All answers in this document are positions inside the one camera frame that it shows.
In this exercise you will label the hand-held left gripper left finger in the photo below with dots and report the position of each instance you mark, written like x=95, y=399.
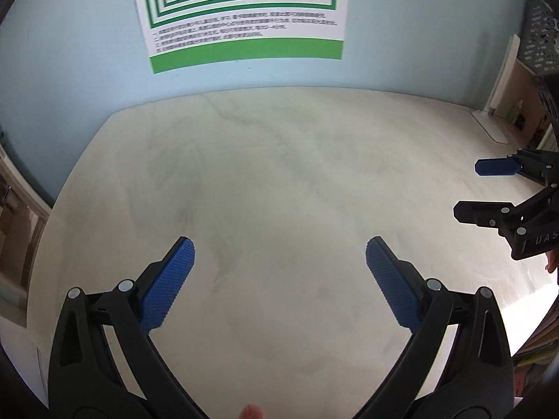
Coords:
x=168, y=286

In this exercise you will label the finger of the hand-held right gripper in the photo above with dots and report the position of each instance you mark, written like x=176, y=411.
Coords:
x=495, y=167
x=480, y=211

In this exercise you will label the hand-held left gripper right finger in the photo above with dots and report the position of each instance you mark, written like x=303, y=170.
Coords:
x=393, y=286

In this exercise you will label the person's right hand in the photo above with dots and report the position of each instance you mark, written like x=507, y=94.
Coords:
x=552, y=265

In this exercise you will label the person's left hand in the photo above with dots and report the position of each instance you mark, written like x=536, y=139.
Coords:
x=251, y=413

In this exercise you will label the wooden bookshelf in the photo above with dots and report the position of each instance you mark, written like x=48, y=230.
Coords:
x=535, y=126

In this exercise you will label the grey perforated metal organizer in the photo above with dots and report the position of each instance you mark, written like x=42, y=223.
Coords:
x=541, y=39

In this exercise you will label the white door frame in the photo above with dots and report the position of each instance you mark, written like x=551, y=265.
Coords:
x=26, y=209

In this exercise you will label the green striped wall poster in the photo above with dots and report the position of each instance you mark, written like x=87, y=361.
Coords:
x=244, y=13

